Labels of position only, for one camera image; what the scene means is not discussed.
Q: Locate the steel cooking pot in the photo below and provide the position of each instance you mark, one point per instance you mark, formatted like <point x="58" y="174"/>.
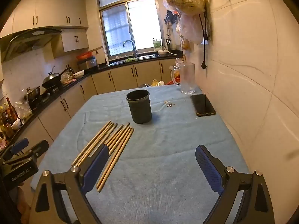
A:
<point x="32" y="93"/>

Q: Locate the beige upper wall cabinets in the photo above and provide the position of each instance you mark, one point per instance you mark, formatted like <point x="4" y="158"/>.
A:
<point x="51" y="11"/>

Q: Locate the beige lower kitchen cabinets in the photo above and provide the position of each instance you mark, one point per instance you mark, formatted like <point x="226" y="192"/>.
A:
<point x="126" y="74"/>

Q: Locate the red plastic basket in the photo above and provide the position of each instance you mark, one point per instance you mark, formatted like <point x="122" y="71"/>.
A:
<point x="84" y="56"/>

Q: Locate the kitchen window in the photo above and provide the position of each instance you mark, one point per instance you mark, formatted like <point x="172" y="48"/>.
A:
<point x="130" y="23"/>

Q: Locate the white plastic bottle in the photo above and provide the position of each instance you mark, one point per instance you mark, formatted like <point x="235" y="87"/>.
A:
<point x="106" y="59"/>

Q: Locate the clear glass pitcher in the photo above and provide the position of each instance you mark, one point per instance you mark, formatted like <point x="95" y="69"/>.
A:
<point x="186" y="79"/>

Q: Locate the white bowl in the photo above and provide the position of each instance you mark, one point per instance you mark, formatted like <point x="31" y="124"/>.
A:
<point x="79" y="74"/>

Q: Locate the black utensil holder cup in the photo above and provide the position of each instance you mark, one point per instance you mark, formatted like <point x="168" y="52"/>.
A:
<point x="139" y="107"/>

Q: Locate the range hood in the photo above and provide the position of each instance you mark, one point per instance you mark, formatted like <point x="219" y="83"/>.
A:
<point x="25" y="40"/>

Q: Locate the black wok with lid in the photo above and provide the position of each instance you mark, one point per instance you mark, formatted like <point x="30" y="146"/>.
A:
<point x="52" y="80"/>

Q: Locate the black kitchen countertop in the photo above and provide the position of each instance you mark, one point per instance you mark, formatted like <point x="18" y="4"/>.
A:
<point x="105" y="66"/>

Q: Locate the white hanging plastic bag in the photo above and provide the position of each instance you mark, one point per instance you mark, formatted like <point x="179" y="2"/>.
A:
<point x="190" y="28"/>

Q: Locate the black smartphone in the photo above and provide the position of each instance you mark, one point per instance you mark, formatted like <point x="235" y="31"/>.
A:
<point x="203" y="105"/>

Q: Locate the row of wooden chopsticks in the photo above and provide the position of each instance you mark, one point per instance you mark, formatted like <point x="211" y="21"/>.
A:
<point x="112" y="144"/>

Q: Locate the group of condiment bottles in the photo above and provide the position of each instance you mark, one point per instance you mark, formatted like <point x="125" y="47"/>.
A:
<point x="7" y="119"/>

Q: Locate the chrome sink faucet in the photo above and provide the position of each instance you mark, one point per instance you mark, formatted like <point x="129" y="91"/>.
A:
<point x="133" y="46"/>

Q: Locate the red plastic basin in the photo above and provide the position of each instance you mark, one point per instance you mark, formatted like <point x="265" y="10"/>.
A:
<point x="170" y="83"/>

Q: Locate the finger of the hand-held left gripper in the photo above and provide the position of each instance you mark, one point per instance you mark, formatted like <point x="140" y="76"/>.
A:
<point x="38" y="148"/>
<point x="19" y="144"/>

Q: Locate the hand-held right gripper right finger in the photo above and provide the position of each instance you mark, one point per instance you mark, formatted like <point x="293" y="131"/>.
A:
<point x="208" y="170"/>

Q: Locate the blue hanging item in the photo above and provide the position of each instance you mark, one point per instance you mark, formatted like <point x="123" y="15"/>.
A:
<point x="171" y="17"/>

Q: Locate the clear plastic bag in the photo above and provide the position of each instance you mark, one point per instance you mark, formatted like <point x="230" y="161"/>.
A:
<point x="23" y="109"/>

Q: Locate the yellow snack bag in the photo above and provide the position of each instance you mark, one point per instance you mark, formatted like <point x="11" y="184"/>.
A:
<point x="157" y="82"/>

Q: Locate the silver countertop appliance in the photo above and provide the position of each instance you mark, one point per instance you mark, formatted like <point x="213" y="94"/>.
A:
<point x="87" y="63"/>

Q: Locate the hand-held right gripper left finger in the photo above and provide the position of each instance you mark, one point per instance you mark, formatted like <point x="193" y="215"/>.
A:
<point x="95" y="168"/>

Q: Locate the blue towel table cloth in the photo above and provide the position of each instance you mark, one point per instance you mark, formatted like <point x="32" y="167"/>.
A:
<point x="163" y="163"/>

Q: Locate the white ladle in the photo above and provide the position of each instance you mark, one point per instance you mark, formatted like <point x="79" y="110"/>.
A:
<point x="163" y="52"/>

